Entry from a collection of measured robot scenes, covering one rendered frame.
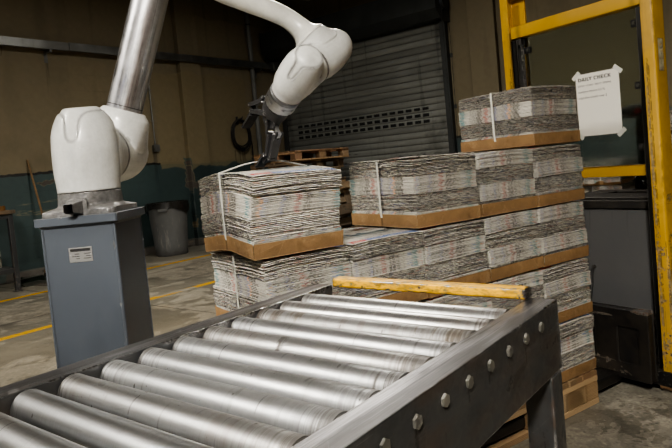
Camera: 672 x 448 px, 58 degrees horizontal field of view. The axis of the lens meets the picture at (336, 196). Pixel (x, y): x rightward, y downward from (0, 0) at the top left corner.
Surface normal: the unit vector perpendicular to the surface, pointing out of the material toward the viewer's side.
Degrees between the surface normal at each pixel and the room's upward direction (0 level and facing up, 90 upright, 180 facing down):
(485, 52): 90
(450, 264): 90
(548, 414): 90
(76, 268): 90
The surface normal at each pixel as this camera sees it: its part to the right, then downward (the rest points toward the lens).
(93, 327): -0.03, 0.06
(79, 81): 0.78, -0.04
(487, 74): -0.62, 0.10
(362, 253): 0.56, -0.01
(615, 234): -0.83, 0.11
